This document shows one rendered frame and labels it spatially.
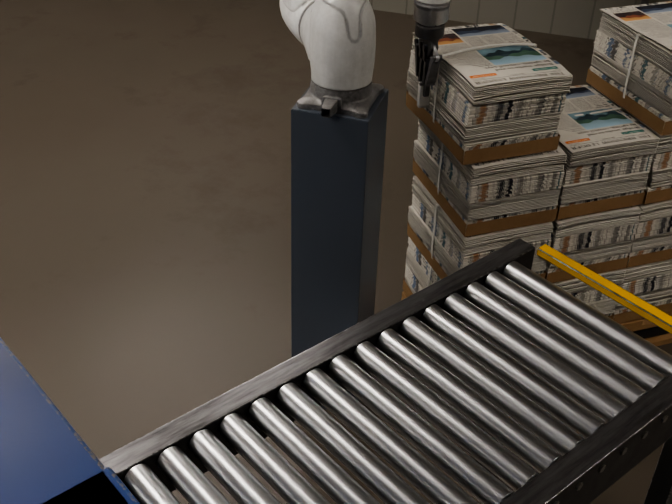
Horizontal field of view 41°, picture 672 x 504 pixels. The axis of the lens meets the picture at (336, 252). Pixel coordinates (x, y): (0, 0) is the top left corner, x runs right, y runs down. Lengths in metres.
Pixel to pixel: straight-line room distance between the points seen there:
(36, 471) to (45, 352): 2.51
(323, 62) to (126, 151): 2.11
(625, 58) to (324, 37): 0.99
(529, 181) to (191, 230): 1.56
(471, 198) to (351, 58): 0.53
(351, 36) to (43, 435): 1.66
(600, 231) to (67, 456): 2.29
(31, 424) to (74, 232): 3.04
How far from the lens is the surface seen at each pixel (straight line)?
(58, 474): 0.62
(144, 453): 1.65
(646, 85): 2.74
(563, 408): 1.78
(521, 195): 2.54
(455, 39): 2.56
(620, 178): 2.71
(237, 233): 3.58
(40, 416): 0.66
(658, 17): 2.88
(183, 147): 4.20
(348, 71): 2.21
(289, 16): 2.39
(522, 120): 2.43
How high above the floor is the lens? 2.00
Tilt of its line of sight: 35 degrees down
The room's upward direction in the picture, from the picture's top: 2 degrees clockwise
